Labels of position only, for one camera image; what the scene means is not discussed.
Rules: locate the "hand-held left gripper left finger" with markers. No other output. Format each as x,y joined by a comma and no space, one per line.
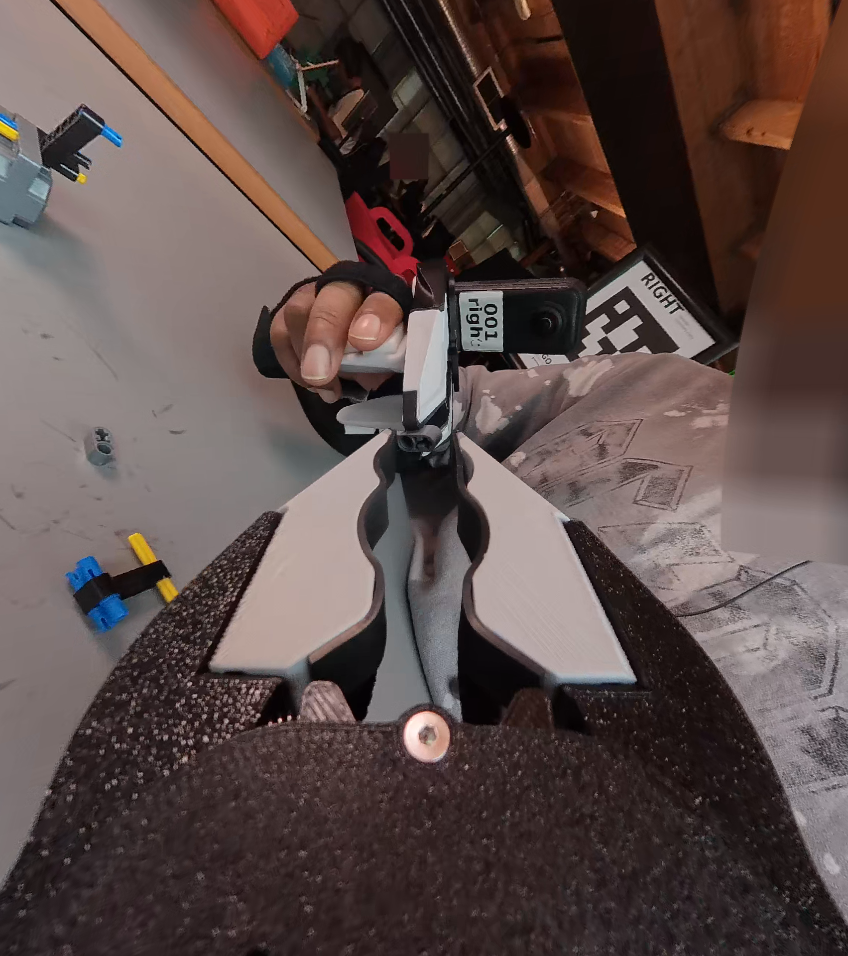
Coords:
304,582

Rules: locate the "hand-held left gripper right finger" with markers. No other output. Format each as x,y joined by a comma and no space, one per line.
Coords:
543,590

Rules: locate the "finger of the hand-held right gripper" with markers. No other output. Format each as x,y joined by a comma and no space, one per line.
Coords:
424,351
452,403

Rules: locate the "small black connector piece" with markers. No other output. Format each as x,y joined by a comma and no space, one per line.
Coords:
416,442

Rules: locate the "blue black yellow axle assembly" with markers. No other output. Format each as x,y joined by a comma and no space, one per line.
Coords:
132,579

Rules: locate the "person's right forearm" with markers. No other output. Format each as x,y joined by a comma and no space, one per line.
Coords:
580,396

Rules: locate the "person's right hand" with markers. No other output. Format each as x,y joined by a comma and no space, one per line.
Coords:
319,328

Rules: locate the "framed black white marker poster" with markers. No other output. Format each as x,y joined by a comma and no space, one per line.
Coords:
648,314

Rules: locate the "red plastic canister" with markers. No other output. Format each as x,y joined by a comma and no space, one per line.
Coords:
379,231

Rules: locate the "small grey connector piece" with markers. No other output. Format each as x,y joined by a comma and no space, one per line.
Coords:
99,448

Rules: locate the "orange red box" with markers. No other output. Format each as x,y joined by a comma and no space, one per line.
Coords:
259,22

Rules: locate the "grey block brick assembly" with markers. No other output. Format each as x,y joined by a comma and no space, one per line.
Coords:
9,175

